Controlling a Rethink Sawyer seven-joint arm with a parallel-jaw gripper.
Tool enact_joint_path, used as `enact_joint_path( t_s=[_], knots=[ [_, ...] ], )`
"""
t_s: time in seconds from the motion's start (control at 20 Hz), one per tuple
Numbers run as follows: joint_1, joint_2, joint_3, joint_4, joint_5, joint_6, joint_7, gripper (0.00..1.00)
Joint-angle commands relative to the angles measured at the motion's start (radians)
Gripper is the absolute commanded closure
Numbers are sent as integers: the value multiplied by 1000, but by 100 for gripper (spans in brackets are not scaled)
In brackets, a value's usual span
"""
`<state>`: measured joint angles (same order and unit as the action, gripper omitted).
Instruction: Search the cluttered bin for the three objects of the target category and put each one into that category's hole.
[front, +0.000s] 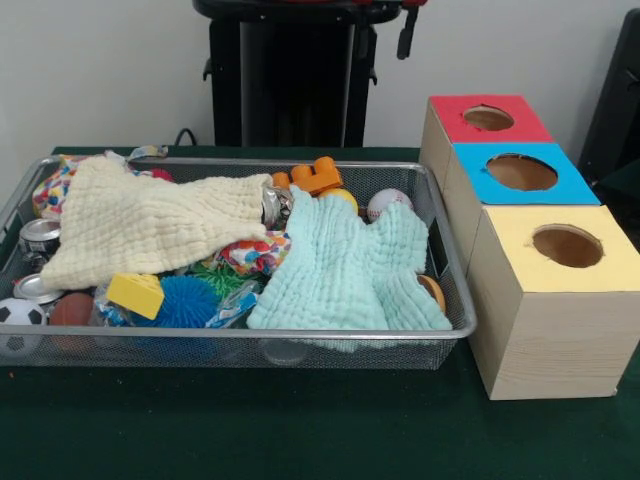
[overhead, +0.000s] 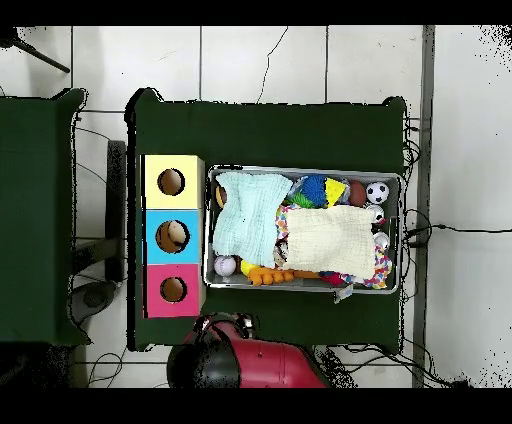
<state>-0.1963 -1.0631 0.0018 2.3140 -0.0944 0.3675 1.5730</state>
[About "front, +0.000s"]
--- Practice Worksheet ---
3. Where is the multicoloured spotted fabric toy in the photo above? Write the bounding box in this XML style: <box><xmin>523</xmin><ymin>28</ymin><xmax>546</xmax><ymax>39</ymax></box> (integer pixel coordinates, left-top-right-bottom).
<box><xmin>214</xmin><ymin>232</ymin><xmax>292</xmax><ymax>276</ymax></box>

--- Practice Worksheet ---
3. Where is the wooden box with three holes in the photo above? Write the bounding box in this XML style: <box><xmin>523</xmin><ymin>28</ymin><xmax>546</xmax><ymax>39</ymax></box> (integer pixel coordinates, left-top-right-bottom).
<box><xmin>418</xmin><ymin>93</ymin><xmax>640</xmax><ymax>401</ymax></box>

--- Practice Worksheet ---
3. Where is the mint green waffle cloth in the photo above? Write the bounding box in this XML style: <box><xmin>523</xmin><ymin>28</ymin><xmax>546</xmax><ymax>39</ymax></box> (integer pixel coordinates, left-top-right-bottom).
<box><xmin>246</xmin><ymin>184</ymin><xmax>454</xmax><ymax>351</ymax></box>

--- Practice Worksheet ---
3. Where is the orange toy block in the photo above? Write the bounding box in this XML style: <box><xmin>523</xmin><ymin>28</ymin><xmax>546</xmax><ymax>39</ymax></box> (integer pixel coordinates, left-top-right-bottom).
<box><xmin>272</xmin><ymin>155</ymin><xmax>345</xmax><ymax>196</ymax></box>

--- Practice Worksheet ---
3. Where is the white baseball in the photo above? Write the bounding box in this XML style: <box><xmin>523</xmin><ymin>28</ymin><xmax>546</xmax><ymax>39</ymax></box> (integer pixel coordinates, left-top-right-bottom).
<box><xmin>367</xmin><ymin>188</ymin><xmax>415</xmax><ymax>224</ymax></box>

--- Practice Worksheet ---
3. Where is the green spiky ball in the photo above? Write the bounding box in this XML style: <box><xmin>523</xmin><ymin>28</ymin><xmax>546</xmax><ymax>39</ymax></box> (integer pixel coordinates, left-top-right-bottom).
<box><xmin>189</xmin><ymin>259</ymin><xmax>261</xmax><ymax>301</ymax></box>

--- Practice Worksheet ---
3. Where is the blue spiky ball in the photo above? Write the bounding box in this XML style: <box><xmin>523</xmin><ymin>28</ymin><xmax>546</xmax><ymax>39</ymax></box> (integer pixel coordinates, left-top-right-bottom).
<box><xmin>144</xmin><ymin>274</ymin><xmax>221</xmax><ymax>330</ymax></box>

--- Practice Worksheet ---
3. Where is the cream waffle cloth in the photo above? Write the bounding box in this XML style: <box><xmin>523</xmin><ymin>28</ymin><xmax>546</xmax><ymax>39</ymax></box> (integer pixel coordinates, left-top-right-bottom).
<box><xmin>39</xmin><ymin>155</ymin><xmax>275</xmax><ymax>291</ymax></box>

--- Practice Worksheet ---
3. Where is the dark green tablecloth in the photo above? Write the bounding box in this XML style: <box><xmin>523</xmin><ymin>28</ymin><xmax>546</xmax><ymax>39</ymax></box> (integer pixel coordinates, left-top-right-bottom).
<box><xmin>592</xmin><ymin>162</ymin><xmax>640</xmax><ymax>201</ymax></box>
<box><xmin>0</xmin><ymin>145</ymin><xmax>640</xmax><ymax>480</ymax></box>

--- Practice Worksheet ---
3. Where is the yellow cheese wedge toy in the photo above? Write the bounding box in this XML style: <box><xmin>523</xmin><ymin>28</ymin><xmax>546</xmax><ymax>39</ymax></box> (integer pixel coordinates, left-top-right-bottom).
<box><xmin>105</xmin><ymin>272</ymin><xmax>166</xmax><ymax>320</ymax></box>

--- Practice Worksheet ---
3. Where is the brown toy football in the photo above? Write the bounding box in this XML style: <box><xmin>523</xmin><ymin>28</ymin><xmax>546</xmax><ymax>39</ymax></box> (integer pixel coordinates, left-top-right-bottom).
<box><xmin>49</xmin><ymin>292</ymin><xmax>96</xmax><ymax>327</ymax></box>

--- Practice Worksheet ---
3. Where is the multicoloured patterned cloth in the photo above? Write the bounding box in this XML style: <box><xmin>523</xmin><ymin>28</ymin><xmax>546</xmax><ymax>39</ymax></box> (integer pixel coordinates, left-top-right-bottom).
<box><xmin>32</xmin><ymin>144</ymin><xmax>174</xmax><ymax>221</ymax></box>

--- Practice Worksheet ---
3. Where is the black white soccer ball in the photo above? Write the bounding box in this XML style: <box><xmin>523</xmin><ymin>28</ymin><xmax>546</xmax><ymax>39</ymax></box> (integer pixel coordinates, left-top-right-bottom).
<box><xmin>0</xmin><ymin>298</ymin><xmax>47</xmax><ymax>356</ymax></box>

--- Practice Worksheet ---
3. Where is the black office chair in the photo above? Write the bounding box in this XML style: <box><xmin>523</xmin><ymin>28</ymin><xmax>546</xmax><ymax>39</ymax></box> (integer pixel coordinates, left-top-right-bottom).
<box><xmin>577</xmin><ymin>7</ymin><xmax>640</xmax><ymax>186</ymax></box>

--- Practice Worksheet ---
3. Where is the silver wire mesh bin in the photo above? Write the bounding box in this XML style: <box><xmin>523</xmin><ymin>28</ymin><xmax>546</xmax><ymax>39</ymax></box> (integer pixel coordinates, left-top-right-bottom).
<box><xmin>0</xmin><ymin>154</ymin><xmax>479</xmax><ymax>371</ymax></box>

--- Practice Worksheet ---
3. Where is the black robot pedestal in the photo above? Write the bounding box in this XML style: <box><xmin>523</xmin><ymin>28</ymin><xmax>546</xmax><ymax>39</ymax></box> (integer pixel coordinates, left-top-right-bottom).
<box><xmin>202</xmin><ymin>0</ymin><xmax>379</xmax><ymax>149</ymax></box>

